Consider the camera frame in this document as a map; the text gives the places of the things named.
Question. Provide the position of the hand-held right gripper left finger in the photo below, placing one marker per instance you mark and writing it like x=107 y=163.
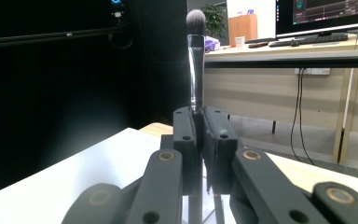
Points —
x=185 y=143

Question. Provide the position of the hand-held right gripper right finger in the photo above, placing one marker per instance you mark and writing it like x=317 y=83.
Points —
x=222 y=146

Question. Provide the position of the silver ferrule makeup brush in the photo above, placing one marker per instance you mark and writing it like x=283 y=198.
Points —
x=195 y=68

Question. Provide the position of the beige office desk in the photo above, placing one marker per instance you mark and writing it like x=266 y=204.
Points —
x=261 y=90

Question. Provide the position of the purple bag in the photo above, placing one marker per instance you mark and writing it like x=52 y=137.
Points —
x=212 y=44

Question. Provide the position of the white paper cup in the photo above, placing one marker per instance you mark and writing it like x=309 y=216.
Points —
x=240 y=42

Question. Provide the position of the brown flat case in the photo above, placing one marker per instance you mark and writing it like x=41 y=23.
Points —
x=258 y=44

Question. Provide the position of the orange wooden cabinet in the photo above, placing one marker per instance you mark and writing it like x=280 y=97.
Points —
x=242 y=29

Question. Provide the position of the green potted plant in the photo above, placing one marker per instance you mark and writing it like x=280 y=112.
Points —
x=214 y=20

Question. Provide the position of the black keyboard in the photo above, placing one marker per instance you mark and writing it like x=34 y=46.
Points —
x=310 y=39

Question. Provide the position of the device with blue light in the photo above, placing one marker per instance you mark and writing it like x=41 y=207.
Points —
x=117 y=14

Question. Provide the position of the computer monitor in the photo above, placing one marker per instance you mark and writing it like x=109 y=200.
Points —
x=323 y=12

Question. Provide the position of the black metal stand bar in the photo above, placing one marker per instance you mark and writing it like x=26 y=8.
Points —
x=43 y=36

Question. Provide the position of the white wall socket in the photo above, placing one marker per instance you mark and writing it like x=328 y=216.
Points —
x=312 y=71

